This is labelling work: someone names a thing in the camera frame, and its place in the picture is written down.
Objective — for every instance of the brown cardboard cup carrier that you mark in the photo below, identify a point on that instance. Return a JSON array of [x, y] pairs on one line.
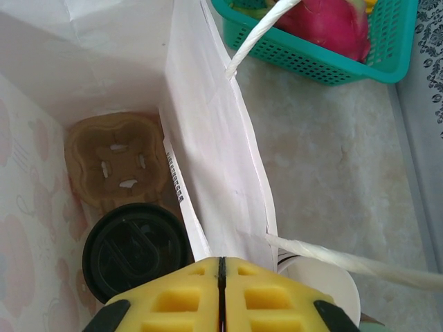
[[104, 138]]

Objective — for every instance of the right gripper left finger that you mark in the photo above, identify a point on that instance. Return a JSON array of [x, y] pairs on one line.
[[145, 311]]

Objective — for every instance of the white red-print paper bag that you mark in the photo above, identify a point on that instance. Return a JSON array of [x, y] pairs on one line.
[[214, 138]]

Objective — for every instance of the yellow banana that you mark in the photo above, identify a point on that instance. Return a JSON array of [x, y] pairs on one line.
[[369, 2]]

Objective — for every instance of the green black-lid coffee cup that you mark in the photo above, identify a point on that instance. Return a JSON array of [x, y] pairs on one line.
[[131, 252]]

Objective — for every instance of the teal plastic basket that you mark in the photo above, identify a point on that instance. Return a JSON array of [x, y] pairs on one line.
[[294, 62]]

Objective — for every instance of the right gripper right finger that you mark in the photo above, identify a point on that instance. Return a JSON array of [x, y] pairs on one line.
[[297, 311]]

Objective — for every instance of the pink dragon fruit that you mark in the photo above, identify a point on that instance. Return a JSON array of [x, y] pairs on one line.
[[328, 24]]

